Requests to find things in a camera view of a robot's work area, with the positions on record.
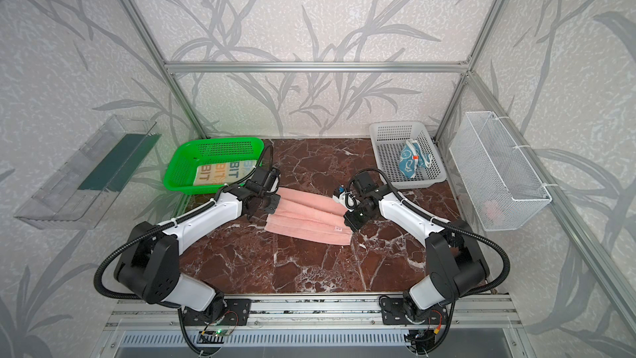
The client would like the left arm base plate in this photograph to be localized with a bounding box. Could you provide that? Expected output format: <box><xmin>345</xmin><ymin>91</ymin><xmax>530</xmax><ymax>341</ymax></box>
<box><xmin>182</xmin><ymin>298</ymin><xmax>252</xmax><ymax>327</ymax></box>

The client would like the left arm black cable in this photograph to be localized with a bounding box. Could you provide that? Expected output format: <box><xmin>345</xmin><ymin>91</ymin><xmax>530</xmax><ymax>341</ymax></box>
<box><xmin>93</xmin><ymin>145</ymin><xmax>275</xmax><ymax>300</ymax></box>

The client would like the clear acrylic wall shelf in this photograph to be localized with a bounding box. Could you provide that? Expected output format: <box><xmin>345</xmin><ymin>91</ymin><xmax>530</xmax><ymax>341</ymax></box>
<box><xmin>14</xmin><ymin>115</ymin><xmax>162</xmax><ymax>230</ymax></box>

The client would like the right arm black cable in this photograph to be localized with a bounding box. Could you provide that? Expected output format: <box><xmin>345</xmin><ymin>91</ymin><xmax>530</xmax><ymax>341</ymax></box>
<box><xmin>347</xmin><ymin>167</ymin><xmax>511</xmax><ymax>295</ymax></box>

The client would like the white plastic basket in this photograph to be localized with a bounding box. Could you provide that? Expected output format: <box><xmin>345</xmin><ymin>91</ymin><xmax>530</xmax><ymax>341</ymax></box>
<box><xmin>369</xmin><ymin>121</ymin><xmax>447</xmax><ymax>190</ymax></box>

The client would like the teal patterned towel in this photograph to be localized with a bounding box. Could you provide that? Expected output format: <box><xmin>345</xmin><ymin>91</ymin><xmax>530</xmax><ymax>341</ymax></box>
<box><xmin>398</xmin><ymin>140</ymin><xmax>432</xmax><ymax>179</ymax></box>

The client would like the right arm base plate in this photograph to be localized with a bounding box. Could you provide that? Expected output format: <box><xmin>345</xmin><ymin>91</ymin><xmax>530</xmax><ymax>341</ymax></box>
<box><xmin>378</xmin><ymin>295</ymin><xmax>448</xmax><ymax>328</ymax></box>

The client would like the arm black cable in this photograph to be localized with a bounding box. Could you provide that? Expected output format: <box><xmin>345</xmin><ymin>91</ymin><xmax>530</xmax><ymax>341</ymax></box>
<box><xmin>347</xmin><ymin>167</ymin><xmax>511</xmax><ymax>295</ymax></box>
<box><xmin>93</xmin><ymin>145</ymin><xmax>275</xmax><ymax>300</ymax></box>

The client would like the aluminium cage frame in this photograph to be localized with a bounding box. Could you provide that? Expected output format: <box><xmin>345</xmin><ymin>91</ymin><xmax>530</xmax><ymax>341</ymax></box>
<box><xmin>117</xmin><ymin>0</ymin><xmax>635</xmax><ymax>332</ymax></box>

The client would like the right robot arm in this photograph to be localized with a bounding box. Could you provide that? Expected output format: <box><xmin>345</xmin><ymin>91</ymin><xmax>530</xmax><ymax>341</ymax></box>
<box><xmin>343</xmin><ymin>171</ymin><xmax>490</xmax><ymax>313</ymax></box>

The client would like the aluminium front rail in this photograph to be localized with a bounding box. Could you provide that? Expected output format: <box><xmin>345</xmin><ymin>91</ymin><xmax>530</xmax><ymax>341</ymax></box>
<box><xmin>103</xmin><ymin>292</ymin><xmax>523</xmax><ymax>331</ymax></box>

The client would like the cream lettered towel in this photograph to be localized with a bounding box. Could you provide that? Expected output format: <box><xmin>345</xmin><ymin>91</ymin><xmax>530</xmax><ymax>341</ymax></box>
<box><xmin>193</xmin><ymin>160</ymin><xmax>257</xmax><ymax>187</ymax></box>

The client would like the green plastic basket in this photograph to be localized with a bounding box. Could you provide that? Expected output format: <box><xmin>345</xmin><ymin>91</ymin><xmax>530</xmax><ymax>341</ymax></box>
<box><xmin>163</xmin><ymin>137</ymin><xmax>264</xmax><ymax>196</ymax></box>

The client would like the pink towel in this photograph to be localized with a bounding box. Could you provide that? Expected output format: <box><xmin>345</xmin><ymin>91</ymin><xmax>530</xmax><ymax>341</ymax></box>
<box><xmin>265</xmin><ymin>188</ymin><xmax>353</xmax><ymax>246</ymax></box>

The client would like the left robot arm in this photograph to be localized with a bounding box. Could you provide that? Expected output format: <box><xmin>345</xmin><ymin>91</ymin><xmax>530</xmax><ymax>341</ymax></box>
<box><xmin>114</xmin><ymin>167</ymin><xmax>280</xmax><ymax>322</ymax></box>

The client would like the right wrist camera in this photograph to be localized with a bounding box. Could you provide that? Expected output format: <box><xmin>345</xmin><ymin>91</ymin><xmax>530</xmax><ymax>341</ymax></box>
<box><xmin>332</xmin><ymin>186</ymin><xmax>358</xmax><ymax>211</ymax></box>

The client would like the pink object in wire basket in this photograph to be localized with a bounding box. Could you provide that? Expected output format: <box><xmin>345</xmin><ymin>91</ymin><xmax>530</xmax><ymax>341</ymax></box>
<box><xmin>484</xmin><ymin>201</ymin><xmax>505</xmax><ymax>226</ymax></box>

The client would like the white wire mesh basket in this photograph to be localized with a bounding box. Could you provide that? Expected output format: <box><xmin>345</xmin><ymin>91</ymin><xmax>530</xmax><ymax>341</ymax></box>
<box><xmin>450</xmin><ymin>111</ymin><xmax>552</xmax><ymax>231</ymax></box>

